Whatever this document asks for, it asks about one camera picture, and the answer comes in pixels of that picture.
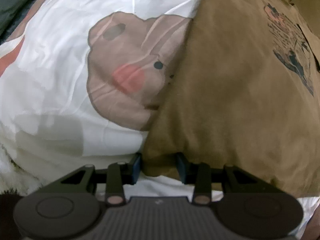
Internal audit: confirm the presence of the brown shirt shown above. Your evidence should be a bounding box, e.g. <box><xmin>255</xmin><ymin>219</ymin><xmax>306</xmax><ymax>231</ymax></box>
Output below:
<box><xmin>143</xmin><ymin>0</ymin><xmax>319</xmax><ymax>197</ymax></box>

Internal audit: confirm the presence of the white cartoon bear bedsheet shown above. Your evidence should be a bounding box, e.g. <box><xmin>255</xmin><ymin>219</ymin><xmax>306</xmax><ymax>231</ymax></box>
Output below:
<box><xmin>0</xmin><ymin>0</ymin><xmax>316</xmax><ymax>221</ymax></box>

